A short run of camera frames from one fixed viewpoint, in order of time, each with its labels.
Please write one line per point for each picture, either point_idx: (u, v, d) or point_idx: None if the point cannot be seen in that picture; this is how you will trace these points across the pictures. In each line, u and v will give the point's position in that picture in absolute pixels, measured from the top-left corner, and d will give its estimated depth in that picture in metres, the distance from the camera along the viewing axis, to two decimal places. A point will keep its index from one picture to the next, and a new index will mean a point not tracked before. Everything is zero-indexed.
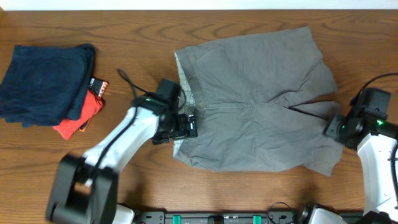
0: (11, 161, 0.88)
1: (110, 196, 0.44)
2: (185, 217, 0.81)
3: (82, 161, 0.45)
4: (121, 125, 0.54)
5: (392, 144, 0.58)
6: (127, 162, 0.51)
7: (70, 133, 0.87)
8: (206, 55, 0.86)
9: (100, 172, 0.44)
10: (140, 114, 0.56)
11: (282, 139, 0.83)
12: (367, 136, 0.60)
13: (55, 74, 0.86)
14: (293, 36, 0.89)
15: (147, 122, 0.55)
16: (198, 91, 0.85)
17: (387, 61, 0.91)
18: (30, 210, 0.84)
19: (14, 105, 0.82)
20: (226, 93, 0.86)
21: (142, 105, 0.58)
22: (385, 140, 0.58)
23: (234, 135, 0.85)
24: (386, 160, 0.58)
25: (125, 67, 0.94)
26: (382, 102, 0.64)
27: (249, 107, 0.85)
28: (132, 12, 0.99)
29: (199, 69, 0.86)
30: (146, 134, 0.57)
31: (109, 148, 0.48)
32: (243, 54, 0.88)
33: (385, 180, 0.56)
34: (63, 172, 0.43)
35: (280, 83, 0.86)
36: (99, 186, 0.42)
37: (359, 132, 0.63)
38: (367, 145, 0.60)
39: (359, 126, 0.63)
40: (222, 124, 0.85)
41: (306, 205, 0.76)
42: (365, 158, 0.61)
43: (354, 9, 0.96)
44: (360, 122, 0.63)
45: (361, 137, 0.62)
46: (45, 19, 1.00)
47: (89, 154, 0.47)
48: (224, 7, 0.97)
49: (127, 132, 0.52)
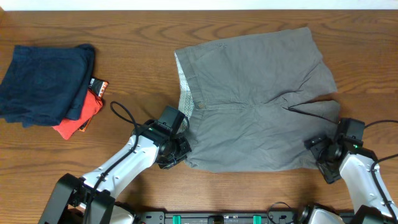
0: (11, 161, 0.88)
1: (104, 219, 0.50)
2: (185, 217, 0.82)
3: (80, 183, 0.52)
4: (123, 150, 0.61)
5: (369, 161, 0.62)
6: (124, 186, 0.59)
7: (70, 133, 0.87)
8: (206, 55, 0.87)
9: (96, 196, 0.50)
10: (142, 142, 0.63)
11: (281, 139, 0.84)
12: (347, 157, 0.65)
13: (56, 74, 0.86)
14: (293, 35, 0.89)
15: (147, 151, 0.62)
16: (197, 92, 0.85)
17: (387, 61, 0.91)
18: (30, 210, 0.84)
19: (14, 105, 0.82)
20: (226, 93, 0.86)
21: (143, 134, 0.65)
22: (363, 158, 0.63)
23: (234, 135, 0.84)
24: (365, 171, 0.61)
25: (125, 68, 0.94)
26: (359, 130, 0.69)
27: (248, 107, 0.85)
28: (132, 12, 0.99)
29: (199, 71, 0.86)
30: (145, 163, 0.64)
31: (108, 173, 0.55)
32: (243, 54, 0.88)
33: (369, 186, 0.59)
34: (61, 191, 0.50)
35: (280, 84, 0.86)
36: (93, 210, 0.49)
37: (338, 157, 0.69)
38: (348, 163, 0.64)
39: (338, 152, 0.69)
40: (221, 125, 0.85)
41: (306, 205, 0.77)
42: (348, 177, 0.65)
43: (354, 9, 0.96)
44: (339, 148, 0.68)
45: (341, 160, 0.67)
46: (45, 19, 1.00)
47: (88, 177, 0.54)
48: (224, 7, 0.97)
49: (127, 158, 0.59)
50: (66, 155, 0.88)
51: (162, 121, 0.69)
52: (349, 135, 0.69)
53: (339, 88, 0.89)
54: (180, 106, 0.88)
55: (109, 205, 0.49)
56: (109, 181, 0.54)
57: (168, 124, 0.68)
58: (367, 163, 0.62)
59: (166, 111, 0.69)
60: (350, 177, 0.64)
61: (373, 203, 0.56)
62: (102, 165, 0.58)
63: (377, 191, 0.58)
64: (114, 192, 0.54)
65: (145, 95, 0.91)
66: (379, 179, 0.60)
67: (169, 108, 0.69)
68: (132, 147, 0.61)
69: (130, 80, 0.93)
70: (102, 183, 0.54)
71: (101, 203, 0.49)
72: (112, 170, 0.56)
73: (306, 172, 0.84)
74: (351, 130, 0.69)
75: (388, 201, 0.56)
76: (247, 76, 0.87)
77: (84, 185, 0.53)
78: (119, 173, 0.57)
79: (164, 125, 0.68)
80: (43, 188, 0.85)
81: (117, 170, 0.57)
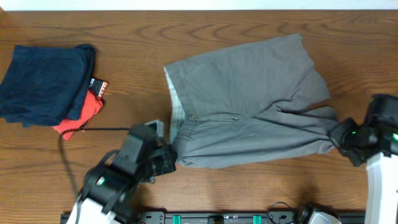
0: (11, 161, 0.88)
1: None
2: (185, 217, 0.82)
3: None
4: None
5: None
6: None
7: (70, 133, 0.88)
8: (194, 69, 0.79)
9: None
10: (83, 216, 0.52)
11: (285, 136, 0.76)
12: (379, 155, 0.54)
13: (55, 74, 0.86)
14: (283, 43, 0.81)
15: None
16: (189, 107, 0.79)
17: (387, 61, 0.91)
18: (30, 209, 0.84)
19: (14, 105, 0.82)
20: (218, 107, 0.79)
21: (92, 193, 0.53)
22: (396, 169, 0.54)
23: (233, 145, 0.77)
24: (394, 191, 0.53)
25: (125, 68, 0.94)
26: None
27: (243, 119, 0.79)
28: (132, 12, 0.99)
29: (190, 86, 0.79)
30: None
31: None
32: (234, 65, 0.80)
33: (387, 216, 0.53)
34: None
35: (272, 94, 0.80)
36: None
37: (372, 144, 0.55)
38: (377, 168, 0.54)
39: (373, 137, 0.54)
40: (217, 135, 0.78)
41: (306, 205, 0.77)
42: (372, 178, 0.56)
43: (354, 9, 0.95)
44: (375, 133, 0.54)
45: (370, 150, 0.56)
46: (45, 19, 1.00)
47: None
48: (224, 7, 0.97)
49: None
50: (66, 155, 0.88)
51: (124, 154, 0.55)
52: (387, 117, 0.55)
53: (339, 88, 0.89)
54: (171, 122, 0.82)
55: None
56: None
57: (130, 158, 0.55)
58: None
59: (126, 142, 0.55)
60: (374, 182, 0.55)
61: None
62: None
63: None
64: None
65: (145, 95, 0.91)
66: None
67: (132, 137, 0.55)
68: None
69: (130, 79, 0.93)
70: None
71: None
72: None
73: (306, 171, 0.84)
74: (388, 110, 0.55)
75: None
76: (239, 86, 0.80)
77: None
78: None
79: (126, 160, 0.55)
80: (43, 188, 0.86)
81: None
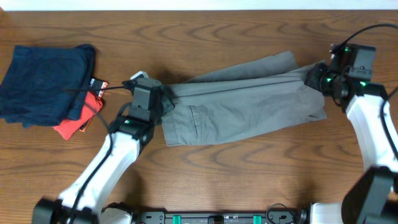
0: (11, 161, 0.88)
1: None
2: (185, 217, 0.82)
3: (59, 206, 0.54)
4: (99, 155, 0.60)
5: (379, 101, 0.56)
6: (109, 190, 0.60)
7: (70, 133, 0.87)
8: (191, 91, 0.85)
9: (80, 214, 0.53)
10: (117, 142, 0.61)
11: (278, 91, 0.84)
12: (354, 99, 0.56)
13: (56, 74, 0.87)
14: (275, 60, 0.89)
15: (123, 152, 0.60)
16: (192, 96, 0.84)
17: (388, 61, 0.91)
18: (30, 210, 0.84)
19: (14, 105, 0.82)
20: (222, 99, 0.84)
21: (120, 129, 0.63)
22: (372, 99, 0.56)
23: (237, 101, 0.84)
24: (375, 117, 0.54)
25: (125, 68, 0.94)
26: (367, 59, 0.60)
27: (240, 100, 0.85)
28: (132, 12, 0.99)
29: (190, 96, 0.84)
30: (125, 162, 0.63)
31: (86, 186, 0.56)
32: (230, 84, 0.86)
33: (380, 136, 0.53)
34: (43, 218, 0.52)
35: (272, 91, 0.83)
36: None
37: (345, 97, 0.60)
38: (356, 109, 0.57)
39: (344, 92, 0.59)
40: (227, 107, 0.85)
41: (305, 208, 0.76)
42: (356, 122, 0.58)
43: (354, 9, 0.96)
44: (344, 87, 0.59)
45: (348, 101, 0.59)
46: (45, 20, 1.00)
47: (64, 196, 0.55)
48: (224, 8, 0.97)
49: (104, 165, 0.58)
50: (67, 155, 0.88)
51: (135, 105, 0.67)
52: (357, 65, 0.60)
53: None
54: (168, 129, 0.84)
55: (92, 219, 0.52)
56: (88, 195, 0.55)
57: (144, 106, 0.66)
58: (376, 106, 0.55)
59: (137, 93, 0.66)
60: (357, 122, 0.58)
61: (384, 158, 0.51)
62: (81, 175, 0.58)
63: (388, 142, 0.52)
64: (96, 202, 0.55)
65: None
66: (388, 125, 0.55)
67: (139, 88, 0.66)
68: (109, 151, 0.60)
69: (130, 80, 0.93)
70: (82, 200, 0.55)
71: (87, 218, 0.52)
72: (91, 183, 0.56)
73: (307, 172, 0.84)
74: (358, 59, 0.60)
75: None
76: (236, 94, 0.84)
77: (63, 206, 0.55)
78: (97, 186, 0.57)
79: (139, 108, 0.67)
80: (43, 188, 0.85)
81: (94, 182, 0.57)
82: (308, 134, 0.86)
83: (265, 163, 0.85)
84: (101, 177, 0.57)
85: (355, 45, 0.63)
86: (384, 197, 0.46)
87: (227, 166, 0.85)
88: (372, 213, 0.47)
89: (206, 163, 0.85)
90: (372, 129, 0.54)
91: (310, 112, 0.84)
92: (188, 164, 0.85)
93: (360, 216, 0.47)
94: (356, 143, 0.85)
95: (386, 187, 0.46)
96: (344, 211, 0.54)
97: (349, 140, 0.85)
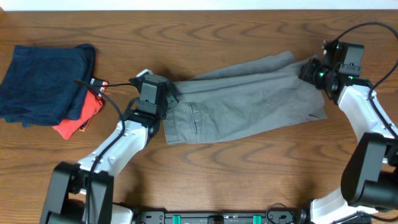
0: (11, 161, 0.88)
1: (107, 198, 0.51)
2: (185, 217, 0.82)
3: (76, 168, 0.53)
4: (113, 135, 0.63)
5: (365, 89, 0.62)
6: (121, 166, 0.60)
7: (70, 133, 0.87)
8: (191, 89, 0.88)
9: (95, 177, 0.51)
10: (130, 126, 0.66)
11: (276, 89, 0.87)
12: (344, 89, 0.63)
13: (56, 74, 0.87)
14: (274, 60, 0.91)
15: (137, 134, 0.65)
16: (194, 96, 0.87)
17: (388, 60, 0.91)
18: (29, 210, 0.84)
19: (15, 105, 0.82)
20: (221, 98, 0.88)
21: (131, 119, 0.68)
22: (360, 88, 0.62)
23: (236, 101, 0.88)
24: (364, 99, 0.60)
25: (125, 68, 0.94)
26: (357, 56, 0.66)
27: (239, 98, 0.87)
28: (132, 12, 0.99)
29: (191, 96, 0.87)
30: (136, 146, 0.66)
31: (102, 156, 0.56)
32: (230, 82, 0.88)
33: (369, 114, 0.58)
34: (60, 180, 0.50)
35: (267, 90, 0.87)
36: (94, 191, 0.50)
37: (335, 91, 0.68)
38: (346, 97, 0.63)
39: (334, 86, 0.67)
40: (225, 106, 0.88)
41: (305, 208, 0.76)
42: (348, 110, 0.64)
43: (353, 9, 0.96)
44: (335, 82, 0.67)
45: (339, 94, 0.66)
46: (45, 20, 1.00)
47: (83, 162, 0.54)
48: (224, 8, 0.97)
49: (119, 142, 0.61)
50: (66, 155, 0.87)
51: (143, 99, 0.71)
52: (347, 62, 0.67)
53: None
54: (170, 126, 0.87)
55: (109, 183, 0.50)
56: (105, 163, 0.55)
57: (151, 100, 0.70)
58: (363, 93, 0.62)
59: (145, 87, 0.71)
60: (349, 108, 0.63)
61: (375, 128, 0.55)
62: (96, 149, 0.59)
63: (377, 117, 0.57)
64: (112, 170, 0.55)
65: None
66: (378, 106, 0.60)
67: (147, 83, 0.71)
68: (122, 130, 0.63)
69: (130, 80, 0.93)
70: (98, 165, 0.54)
71: (103, 182, 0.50)
72: (107, 153, 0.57)
73: (308, 171, 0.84)
74: (348, 56, 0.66)
75: (389, 124, 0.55)
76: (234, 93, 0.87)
77: (81, 170, 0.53)
78: (112, 155, 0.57)
79: (147, 102, 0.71)
80: (43, 188, 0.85)
81: (111, 152, 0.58)
82: (308, 134, 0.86)
83: (265, 163, 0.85)
84: (117, 149, 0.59)
85: (346, 43, 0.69)
86: (379, 162, 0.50)
87: (227, 165, 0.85)
88: (369, 180, 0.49)
89: (206, 163, 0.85)
90: (363, 109, 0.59)
91: (309, 111, 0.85)
92: (188, 164, 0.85)
93: (359, 183, 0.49)
94: (356, 142, 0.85)
95: (380, 152, 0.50)
96: (342, 188, 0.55)
97: (349, 139, 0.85)
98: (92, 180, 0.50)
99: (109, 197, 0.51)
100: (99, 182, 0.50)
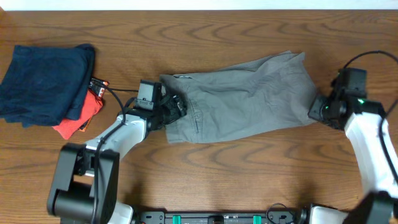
0: (12, 161, 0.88)
1: (113, 177, 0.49)
2: (185, 217, 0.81)
3: (83, 147, 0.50)
4: (114, 124, 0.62)
5: (377, 118, 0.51)
6: (124, 152, 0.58)
7: (70, 133, 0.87)
8: (192, 87, 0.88)
9: (101, 154, 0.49)
10: (130, 119, 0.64)
11: (274, 88, 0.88)
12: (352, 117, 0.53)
13: (55, 74, 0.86)
14: (276, 57, 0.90)
15: (137, 124, 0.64)
16: (194, 95, 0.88)
17: (387, 61, 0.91)
18: (29, 209, 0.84)
19: (14, 105, 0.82)
20: (221, 96, 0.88)
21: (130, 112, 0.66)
22: (369, 118, 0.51)
23: (235, 99, 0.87)
24: (375, 138, 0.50)
25: (124, 68, 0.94)
26: (362, 82, 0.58)
27: (239, 97, 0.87)
28: (132, 12, 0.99)
29: (191, 96, 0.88)
30: (137, 136, 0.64)
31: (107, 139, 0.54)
32: (230, 81, 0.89)
33: (377, 160, 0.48)
34: (68, 158, 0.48)
35: (265, 89, 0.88)
36: (102, 167, 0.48)
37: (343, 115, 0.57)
38: (354, 129, 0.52)
39: (342, 108, 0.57)
40: (225, 104, 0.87)
41: (305, 208, 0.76)
42: (355, 142, 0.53)
43: (353, 9, 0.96)
44: (344, 104, 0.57)
45: (346, 119, 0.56)
46: (45, 19, 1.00)
47: (89, 143, 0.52)
48: (224, 7, 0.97)
49: (119, 129, 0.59)
50: None
51: (140, 98, 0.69)
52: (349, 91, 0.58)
53: None
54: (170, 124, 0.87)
55: (115, 158, 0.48)
56: (109, 144, 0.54)
57: (148, 98, 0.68)
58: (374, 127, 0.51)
59: (143, 84, 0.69)
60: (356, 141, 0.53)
61: (382, 182, 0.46)
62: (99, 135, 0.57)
63: (387, 165, 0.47)
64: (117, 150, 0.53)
65: None
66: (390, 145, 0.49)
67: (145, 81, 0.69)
68: (122, 121, 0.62)
69: (129, 79, 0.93)
70: (104, 146, 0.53)
71: (110, 157, 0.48)
72: (111, 137, 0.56)
73: (307, 171, 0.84)
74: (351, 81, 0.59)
75: None
76: (234, 92, 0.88)
77: (86, 150, 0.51)
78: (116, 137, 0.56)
79: (143, 100, 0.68)
80: (43, 188, 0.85)
81: (114, 135, 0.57)
82: (307, 134, 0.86)
83: (265, 163, 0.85)
84: (119, 134, 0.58)
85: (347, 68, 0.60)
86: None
87: (227, 165, 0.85)
88: None
89: (206, 163, 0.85)
90: (371, 152, 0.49)
91: None
92: (188, 164, 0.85)
93: None
94: None
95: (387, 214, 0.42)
96: None
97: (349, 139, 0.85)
98: (99, 156, 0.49)
99: (114, 178, 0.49)
100: (107, 157, 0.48)
